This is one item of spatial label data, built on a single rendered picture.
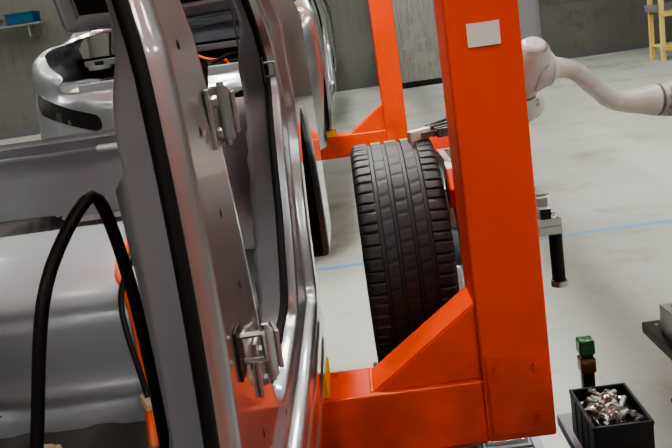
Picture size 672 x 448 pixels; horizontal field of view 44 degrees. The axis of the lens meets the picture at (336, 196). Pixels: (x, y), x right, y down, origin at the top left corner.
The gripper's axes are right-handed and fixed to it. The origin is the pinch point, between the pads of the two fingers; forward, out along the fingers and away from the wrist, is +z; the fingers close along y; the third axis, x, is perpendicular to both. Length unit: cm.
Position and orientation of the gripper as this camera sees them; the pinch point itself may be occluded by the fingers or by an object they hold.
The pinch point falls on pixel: (419, 134)
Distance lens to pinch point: 232.9
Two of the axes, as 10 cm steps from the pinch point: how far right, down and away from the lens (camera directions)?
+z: -8.9, 2.6, -3.7
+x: -1.4, -9.4, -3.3
